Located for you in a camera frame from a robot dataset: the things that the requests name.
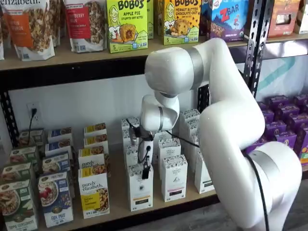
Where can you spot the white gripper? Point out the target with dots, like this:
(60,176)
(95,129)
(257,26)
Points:
(143,151)

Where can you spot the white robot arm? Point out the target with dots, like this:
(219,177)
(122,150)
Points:
(228,120)

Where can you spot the wooden shelf board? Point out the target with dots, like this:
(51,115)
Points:
(118,168)
(65,59)

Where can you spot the white yellow granola box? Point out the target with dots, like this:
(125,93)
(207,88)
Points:
(90,160)
(95,128)
(95,142)
(92,190)

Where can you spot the blue flax oatmeal box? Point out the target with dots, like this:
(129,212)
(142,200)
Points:
(57,146)
(55,163)
(59,133)
(55,199)

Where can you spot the green oatmeal box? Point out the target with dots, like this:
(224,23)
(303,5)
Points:
(38,138)
(16,207)
(22,156)
(15,173)

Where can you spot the green Bobo's apple pie box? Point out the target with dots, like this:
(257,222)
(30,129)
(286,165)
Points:
(127,24)
(150,19)

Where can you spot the yellow Bobo's peanut butter box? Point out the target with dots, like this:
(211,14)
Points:
(183,24)
(160,16)

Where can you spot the orange yellow snack box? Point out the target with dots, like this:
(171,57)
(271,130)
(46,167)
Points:
(304,156)

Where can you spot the blue purple Zbar box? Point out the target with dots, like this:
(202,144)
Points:
(228,19)

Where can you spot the orange brown snack box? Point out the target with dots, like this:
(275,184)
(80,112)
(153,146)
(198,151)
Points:
(284,29)

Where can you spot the white cardboard snack box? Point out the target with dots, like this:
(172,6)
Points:
(303,16)

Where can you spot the black metal shelving rack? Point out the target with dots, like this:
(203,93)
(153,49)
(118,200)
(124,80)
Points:
(96,73)

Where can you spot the red label granola pouch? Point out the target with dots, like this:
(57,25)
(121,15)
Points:
(79,24)

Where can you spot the white teal plastic sheet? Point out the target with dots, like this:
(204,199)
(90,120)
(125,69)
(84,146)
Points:
(279,72)

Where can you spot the orange label granola pouch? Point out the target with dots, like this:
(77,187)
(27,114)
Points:
(24,29)

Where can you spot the white wall outlet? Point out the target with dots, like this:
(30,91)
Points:
(39,108)

